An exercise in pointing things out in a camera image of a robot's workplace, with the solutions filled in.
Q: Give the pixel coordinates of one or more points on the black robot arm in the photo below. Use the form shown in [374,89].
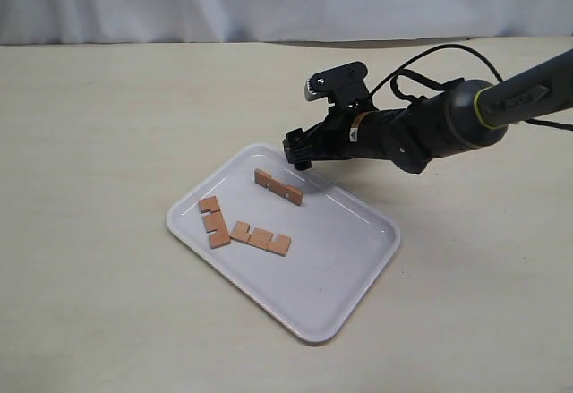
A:
[440,120]

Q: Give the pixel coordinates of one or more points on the white fabric backdrop curtain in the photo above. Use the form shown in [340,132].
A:
[144,21]

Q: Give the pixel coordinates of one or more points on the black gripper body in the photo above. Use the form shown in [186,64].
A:
[328,139]

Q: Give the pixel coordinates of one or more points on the notched wooden piece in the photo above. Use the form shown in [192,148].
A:
[285,191]
[261,238]
[214,223]

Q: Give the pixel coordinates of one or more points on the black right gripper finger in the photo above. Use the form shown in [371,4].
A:
[295,145]

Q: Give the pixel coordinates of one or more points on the white plastic tray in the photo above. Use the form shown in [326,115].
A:
[339,247]

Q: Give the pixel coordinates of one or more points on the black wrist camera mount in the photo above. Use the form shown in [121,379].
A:
[342,86]

